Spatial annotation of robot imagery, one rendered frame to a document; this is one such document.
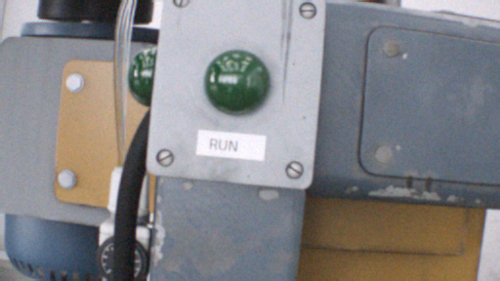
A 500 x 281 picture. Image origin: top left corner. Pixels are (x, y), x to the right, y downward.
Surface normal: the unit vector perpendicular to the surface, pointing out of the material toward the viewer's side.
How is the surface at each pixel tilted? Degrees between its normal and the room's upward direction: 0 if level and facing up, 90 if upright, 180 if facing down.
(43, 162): 90
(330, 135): 90
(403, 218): 90
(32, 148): 90
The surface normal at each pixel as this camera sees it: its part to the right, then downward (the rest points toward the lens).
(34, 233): -0.40, 0.03
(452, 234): -0.03, 0.05
